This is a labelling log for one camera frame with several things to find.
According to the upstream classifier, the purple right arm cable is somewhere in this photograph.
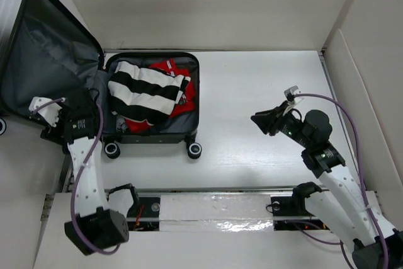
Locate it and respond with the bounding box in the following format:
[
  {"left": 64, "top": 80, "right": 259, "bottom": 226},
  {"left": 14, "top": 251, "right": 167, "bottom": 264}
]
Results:
[{"left": 286, "top": 91, "right": 390, "bottom": 269}]

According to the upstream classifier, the aluminium mounting rail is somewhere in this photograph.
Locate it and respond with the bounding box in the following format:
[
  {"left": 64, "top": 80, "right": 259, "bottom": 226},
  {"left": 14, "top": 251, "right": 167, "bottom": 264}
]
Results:
[{"left": 102, "top": 185, "right": 347, "bottom": 224}]

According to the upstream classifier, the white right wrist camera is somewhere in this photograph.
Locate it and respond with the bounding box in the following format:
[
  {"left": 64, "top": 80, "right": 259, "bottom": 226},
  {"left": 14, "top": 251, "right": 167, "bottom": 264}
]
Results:
[{"left": 284, "top": 85, "right": 304, "bottom": 108}]

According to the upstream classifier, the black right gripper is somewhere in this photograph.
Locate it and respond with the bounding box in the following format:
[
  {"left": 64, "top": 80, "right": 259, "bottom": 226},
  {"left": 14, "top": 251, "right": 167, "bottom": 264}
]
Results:
[{"left": 249, "top": 100, "right": 312, "bottom": 149}]

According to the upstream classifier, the newspaper print cloth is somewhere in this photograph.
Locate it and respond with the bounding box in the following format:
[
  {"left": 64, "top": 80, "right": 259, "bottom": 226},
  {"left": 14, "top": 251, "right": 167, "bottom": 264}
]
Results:
[{"left": 116, "top": 117, "right": 128, "bottom": 133}]

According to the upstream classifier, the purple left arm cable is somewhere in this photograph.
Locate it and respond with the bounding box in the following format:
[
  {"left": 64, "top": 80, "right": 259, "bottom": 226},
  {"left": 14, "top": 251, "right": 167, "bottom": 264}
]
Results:
[{"left": 31, "top": 97, "right": 122, "bottom": 256}]

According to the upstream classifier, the red polo shirt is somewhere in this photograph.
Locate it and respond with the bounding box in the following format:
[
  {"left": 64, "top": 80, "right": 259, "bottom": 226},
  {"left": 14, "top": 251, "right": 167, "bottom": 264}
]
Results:
[{"left": 124, "top": 58, "right": 198, "bottom": 134}]

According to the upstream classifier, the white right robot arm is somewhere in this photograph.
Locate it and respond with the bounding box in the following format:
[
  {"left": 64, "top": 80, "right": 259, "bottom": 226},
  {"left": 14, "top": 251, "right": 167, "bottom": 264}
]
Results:
[{"left": 251, "top": 102, "right": 402, "bottom": 268}]

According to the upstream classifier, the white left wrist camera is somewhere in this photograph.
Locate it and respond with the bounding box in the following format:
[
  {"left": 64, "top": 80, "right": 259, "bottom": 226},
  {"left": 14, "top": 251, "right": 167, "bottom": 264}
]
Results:
[{"left": 28, "top": 96, "right": 66, "bottom": 128}]

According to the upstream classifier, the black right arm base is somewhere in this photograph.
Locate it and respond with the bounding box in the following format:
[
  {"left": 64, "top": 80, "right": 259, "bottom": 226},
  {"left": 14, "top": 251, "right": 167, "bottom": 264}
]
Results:
[{"left": 266, "top": 182, "right": 329, "bottom": 231}]

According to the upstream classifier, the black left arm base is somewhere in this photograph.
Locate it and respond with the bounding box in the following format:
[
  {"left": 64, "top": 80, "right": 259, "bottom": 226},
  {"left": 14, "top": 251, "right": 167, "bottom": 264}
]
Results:
[{"left": 106, "top": 183, "right": 161, "bottom": 231}]

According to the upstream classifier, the black white striped shirt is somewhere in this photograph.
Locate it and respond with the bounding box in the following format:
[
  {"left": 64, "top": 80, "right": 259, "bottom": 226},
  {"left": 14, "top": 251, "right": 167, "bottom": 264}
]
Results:
[{"left": 108, "top": 61, "right": 191, "bottom": 125}]

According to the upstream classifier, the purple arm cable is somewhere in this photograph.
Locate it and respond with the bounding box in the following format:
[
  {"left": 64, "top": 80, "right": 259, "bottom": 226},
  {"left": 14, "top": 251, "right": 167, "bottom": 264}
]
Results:
[
  {"left": 286, "top": 91, "right": 390, "bottom": 269},
  {"left": 31, "top": 97, "right": 122, "bottom": 256}
]

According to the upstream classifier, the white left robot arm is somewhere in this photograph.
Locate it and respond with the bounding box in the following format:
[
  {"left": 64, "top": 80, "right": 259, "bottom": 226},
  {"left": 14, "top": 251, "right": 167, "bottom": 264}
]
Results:
[{"left": 29, "top": 89, "right": 142, "bottom": 256}]

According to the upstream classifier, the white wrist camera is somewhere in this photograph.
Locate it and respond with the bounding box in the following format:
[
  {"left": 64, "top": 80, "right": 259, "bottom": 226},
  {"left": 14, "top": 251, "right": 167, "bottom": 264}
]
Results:
[
  {"left": 284, "top": 85, "right": 304, "bottom": 108},
  {"left": 28, "top": 96, "right": 66, "bottom": 128}
]

